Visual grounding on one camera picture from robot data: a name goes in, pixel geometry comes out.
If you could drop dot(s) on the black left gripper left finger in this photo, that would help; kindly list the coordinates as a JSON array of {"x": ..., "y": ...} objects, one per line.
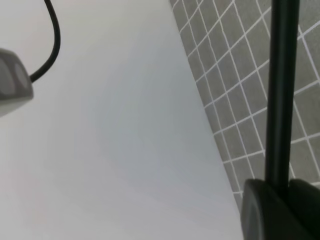
[{"x": 266, "y": 216}]

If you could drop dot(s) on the grey grid tablecloth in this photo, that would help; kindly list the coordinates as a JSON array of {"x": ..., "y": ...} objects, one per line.
[{"x": 227, "y": 44}]

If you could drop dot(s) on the black pen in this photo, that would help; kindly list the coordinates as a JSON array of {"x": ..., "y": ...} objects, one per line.
[{"x": 281, "y": 84}]

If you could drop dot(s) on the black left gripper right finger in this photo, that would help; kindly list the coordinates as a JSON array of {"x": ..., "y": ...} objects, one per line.
[{"x": 304, "y": 201}]

